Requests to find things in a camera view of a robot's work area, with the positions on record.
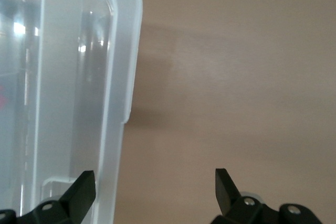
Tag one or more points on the clear plastic storage bin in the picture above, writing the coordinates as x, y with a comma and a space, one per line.
126, 51

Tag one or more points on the red block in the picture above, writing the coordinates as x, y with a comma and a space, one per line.
1, 98

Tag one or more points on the clear plastic storage box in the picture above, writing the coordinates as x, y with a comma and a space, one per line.
65, 103

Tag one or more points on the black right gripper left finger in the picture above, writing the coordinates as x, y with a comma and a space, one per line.
76, 195

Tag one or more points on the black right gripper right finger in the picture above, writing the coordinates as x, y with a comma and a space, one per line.
228, 197

